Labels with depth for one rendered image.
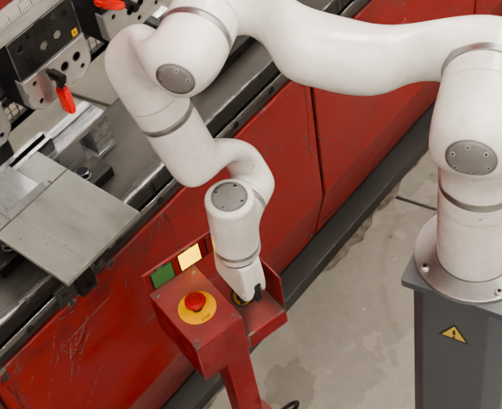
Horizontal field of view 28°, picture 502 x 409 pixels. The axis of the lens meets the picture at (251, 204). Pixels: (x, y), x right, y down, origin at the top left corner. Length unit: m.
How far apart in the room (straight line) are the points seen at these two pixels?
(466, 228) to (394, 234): 1.43
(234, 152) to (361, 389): 1.14
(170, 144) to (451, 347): 0.58
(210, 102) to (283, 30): 0.76
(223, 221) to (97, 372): 0.62
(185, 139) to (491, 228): 0.47
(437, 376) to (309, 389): 0.87
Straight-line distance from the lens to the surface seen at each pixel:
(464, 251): 1.55
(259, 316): 1.95
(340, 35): 1.33
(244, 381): 2.16
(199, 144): 1.58
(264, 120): 2.23
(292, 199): 2.49
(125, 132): 2.08
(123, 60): 1.46
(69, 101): 1.83
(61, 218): 1.80
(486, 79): 1.30
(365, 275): 2.84
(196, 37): 1.32
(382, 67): 1.33
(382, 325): 2.75
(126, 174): 2.00
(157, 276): 1.90
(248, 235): 1.72
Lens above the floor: 2.34
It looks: 50 degrees down
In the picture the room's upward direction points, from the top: 12 degrees counter-clockwise
